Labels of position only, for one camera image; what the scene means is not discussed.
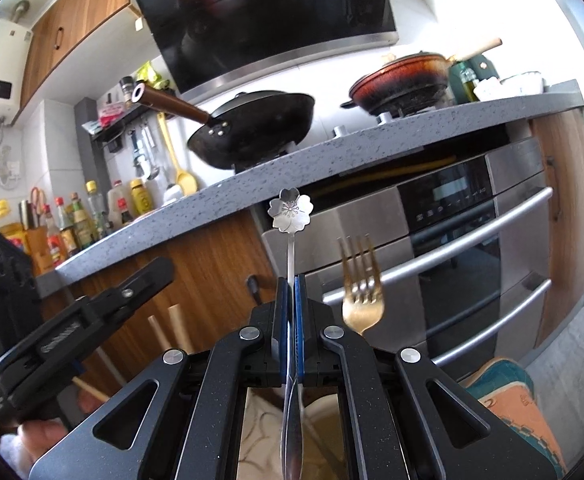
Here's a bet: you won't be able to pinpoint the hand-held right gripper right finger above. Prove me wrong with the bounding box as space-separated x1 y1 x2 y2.
296 275 557 480

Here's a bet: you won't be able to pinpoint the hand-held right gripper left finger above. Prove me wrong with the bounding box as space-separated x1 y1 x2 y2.
29 276 291 480

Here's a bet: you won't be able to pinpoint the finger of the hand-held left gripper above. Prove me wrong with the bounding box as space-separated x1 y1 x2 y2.
92 257 175 322
0 297 138 412

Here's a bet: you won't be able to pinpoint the silver flower-shaped spoon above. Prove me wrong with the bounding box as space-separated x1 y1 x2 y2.
268 187 315 480

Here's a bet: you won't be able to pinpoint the hanging metal kitchen utensils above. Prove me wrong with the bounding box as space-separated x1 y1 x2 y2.
130 127 161 182

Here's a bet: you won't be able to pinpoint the person's left hand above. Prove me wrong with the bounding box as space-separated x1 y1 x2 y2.
19 417 80 467

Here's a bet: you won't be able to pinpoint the brown paper bag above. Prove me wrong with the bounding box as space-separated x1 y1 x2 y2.
24 227 53 277

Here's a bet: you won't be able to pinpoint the yellow food bag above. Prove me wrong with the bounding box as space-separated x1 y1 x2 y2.
0 224 30 257

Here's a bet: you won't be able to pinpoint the gold fork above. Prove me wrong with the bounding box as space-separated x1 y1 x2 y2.
339 235 387 339

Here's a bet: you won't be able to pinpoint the row of condiment bottles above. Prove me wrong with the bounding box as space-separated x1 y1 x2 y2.
42 179 155 267

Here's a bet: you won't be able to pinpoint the yellow spatula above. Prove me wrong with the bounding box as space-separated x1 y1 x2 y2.
158 112 199 197

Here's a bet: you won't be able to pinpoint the stainless steel built-in oven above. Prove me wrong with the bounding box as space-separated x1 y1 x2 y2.
262 137 556 382

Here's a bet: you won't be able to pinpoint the yellow-green bag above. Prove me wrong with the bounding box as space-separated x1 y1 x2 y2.
136 61 173 92

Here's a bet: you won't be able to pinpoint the teal and orange patterned mat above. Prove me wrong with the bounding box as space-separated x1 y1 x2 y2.
464 357 569 479

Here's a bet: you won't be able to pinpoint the red-brown frying pan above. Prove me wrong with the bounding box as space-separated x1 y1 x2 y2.
341 37 504 117

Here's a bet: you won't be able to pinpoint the narrow wooden base cabinet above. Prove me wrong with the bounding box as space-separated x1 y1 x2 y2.
529 106 584 352

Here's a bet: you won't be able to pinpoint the black range hood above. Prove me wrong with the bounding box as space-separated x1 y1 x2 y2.
129 0 399 96

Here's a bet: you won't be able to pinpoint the green oil bottle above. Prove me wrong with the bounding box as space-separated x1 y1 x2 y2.
459 67 478 104

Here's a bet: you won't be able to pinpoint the white dishes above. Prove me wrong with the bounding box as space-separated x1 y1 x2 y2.
474 71 546 102

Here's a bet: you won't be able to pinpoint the black wall shelf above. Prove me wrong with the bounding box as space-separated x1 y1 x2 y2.
90 105 149 147

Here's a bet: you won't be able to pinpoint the black wok with brown handle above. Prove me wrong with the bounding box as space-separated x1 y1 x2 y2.
130 84 317 171

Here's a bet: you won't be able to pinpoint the wooden wall cabinet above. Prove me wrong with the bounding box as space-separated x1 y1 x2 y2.
12 0 145 127

